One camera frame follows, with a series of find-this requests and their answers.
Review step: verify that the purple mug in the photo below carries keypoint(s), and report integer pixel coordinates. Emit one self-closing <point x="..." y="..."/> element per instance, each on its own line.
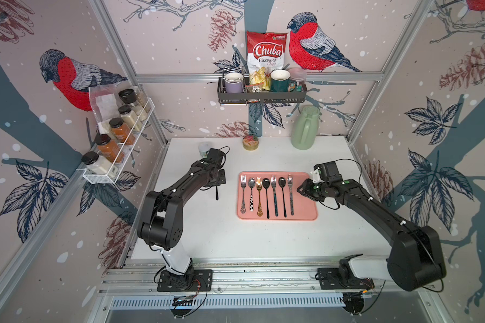
<point x="234" y="83"/>

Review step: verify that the dark grey fork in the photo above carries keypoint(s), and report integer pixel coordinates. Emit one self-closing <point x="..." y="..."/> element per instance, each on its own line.
<point x="290" y="187"/>

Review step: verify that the dark green mug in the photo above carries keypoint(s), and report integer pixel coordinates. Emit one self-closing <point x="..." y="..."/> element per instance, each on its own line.
<point x="281" y="81"/>

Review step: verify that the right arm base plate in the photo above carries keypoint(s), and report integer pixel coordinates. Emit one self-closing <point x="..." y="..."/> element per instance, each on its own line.
<point x="337" y="278"/>

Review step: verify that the pink plastic tray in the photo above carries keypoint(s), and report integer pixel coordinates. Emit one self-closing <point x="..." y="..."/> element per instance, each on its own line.
<point x="305" y="209"/>

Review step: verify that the black wall shelf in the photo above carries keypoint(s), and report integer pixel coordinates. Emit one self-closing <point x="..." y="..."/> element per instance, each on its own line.
<point x="259" y="97"/>

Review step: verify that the beige spice jar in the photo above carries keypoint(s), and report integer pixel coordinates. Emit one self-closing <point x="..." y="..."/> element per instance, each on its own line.
<point x="130" y="118"/>

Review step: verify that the green plastic jug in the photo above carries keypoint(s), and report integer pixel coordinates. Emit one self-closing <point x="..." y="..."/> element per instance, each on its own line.
<point x="306" y="128"/>

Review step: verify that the red-orange spice jar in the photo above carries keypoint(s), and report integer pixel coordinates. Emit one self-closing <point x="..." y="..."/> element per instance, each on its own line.
<point x="121" y="131"/>

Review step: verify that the silver fork ornate handle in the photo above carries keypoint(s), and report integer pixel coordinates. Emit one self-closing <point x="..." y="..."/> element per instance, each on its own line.
<point x="243" y="186"/>

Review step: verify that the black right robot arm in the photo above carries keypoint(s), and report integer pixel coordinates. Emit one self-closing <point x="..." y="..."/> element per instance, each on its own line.
<point x="416" y="257"/>

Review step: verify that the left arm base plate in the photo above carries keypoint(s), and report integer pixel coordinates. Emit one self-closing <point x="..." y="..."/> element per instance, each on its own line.
<point x="197" y="281"/>

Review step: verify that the silver fork teal handle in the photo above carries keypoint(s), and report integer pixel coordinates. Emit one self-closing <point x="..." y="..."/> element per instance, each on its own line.
<point x="273" y="185"/>

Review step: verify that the large black-lid spice jar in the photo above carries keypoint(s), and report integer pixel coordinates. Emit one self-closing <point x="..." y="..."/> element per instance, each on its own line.
<point x="128" y="96"/>

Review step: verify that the clear acrylic spice rack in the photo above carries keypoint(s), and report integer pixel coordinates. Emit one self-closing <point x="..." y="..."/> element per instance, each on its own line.
<point x="127" y="150"/>

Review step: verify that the gold fork ornate handle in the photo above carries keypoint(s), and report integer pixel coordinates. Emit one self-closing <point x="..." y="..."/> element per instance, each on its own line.
<point x="259" y="186"/>

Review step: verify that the small white jar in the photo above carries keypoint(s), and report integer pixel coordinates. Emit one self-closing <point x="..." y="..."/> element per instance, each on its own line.
<point x="204" y="148"/>

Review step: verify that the black spoon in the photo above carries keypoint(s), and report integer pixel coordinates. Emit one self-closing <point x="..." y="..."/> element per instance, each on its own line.
<point x="266" y="185"/>
<point x="282" y="184"/>

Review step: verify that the yellow snack packet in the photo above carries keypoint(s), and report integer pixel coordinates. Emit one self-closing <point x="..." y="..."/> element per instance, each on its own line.
<point x="260" y="78"/>

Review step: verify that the orange spice jar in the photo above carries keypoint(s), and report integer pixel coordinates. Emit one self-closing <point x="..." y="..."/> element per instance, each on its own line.
<point x="109" y="148"/>

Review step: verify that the pink lidded jar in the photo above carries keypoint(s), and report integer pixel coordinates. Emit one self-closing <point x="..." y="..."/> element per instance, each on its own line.
<point x="298" y="78"/>

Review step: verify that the silver spoon patterned handle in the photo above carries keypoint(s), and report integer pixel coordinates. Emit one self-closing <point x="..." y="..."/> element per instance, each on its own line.
<point x="252" y="184"/>

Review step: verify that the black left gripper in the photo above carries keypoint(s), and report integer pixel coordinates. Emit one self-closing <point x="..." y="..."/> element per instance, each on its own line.
<point x="223" y="180"/>

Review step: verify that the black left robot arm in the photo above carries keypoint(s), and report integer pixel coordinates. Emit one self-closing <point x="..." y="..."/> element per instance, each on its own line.
<point x="161" y="222"/>

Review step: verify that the clear plastic bag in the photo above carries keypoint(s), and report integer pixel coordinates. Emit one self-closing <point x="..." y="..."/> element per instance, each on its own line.
<point x="104" y="103"/>

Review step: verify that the white spice jar front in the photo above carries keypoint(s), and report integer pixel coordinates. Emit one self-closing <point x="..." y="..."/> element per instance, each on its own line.
<point x="98" y="164"/>

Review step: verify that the red Chuba chips bag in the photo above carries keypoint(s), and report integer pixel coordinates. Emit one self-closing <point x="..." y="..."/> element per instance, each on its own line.
<point x="265" y="50"/>

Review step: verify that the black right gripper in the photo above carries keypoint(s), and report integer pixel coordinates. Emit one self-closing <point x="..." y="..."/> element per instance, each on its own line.
<point x="305" y="190"/>

